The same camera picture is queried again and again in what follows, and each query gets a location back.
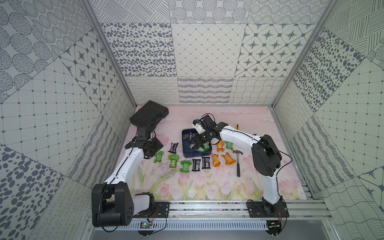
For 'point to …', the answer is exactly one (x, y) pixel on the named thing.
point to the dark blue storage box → (189, 147)
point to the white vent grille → (240, 225)
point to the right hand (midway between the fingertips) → (196, 142)
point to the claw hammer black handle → (238, 163)
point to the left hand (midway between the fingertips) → (159, 143)
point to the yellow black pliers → (238, 128)
